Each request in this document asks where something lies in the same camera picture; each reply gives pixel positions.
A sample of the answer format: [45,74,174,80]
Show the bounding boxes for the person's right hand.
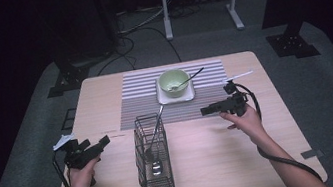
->
[218,102,269,149]

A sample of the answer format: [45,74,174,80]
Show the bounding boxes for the black rectangular floor frame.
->
[58,107,81,131]

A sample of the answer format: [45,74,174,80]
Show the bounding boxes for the person's left hand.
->
[65,155,106,187]

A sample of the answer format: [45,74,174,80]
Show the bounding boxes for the striped grey placemat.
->
[111,56,242,133]

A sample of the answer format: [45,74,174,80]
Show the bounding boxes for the black floor cable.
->
[89,20,183,77]

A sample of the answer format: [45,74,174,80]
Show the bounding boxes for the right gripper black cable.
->
[234,71,324,187]

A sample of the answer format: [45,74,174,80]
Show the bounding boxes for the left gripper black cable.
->
[50,149,72,187]

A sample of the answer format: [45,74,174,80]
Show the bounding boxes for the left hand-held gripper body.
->
[51,128,103,175]

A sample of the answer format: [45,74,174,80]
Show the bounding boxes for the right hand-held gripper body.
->
[218,70,261,119]

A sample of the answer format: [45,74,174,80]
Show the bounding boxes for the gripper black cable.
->
[234,71,324,187]
[50,149,72,187]

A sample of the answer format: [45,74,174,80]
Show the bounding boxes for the black stand base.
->
[41,54,94,99]
[263,18,321,64]

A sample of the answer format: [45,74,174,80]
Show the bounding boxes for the white square plate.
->
[153,72,197,107]

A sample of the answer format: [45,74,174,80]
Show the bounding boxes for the black-handled spoon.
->
[138,105,175,178]
[165,66,208,93]

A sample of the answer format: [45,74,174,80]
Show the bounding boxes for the grey floor cable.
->
[114,5,167,36]

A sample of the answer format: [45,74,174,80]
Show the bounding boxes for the light green bowl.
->
[156,66,193,101]

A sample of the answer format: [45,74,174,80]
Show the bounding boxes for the black wire cutlery basket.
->
[128,110,177,187]

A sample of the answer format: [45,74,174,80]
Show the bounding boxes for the grey tape strip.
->
[300,147,324,161]

